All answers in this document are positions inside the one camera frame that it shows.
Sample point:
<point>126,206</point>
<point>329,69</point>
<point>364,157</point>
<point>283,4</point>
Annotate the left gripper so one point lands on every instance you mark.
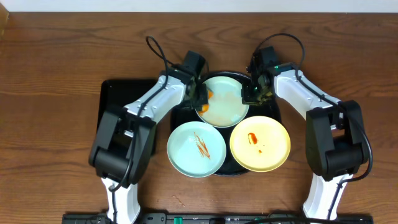
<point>201,95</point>

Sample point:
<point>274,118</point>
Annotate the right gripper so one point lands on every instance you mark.
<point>252,94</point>

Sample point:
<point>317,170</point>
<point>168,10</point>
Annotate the orange green sponge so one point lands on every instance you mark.
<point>203,108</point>

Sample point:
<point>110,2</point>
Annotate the light blue plate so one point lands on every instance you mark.
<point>225,107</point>
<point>196,149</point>

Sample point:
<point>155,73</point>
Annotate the yellow plate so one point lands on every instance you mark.
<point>260,144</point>

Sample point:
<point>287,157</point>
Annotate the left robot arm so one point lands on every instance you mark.
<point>126,134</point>

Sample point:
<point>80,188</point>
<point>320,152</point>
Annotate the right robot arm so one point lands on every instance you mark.
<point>337,148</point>

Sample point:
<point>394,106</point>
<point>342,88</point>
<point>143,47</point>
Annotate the black rectangular tray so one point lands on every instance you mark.
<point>121,92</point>

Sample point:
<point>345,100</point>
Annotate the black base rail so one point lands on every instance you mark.
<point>184,218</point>

